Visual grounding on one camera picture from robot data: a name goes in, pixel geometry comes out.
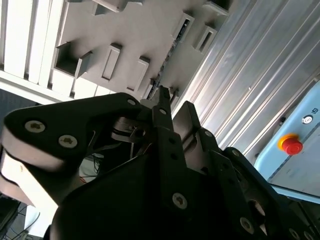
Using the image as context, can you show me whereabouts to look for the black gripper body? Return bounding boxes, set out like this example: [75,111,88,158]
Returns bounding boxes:
[46,153,241,240]

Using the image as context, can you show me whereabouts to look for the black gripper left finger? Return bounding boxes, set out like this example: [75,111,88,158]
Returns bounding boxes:
[1,86,196,213]

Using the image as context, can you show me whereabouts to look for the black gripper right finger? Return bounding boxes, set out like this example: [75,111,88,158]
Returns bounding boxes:
[173,101,320,240]

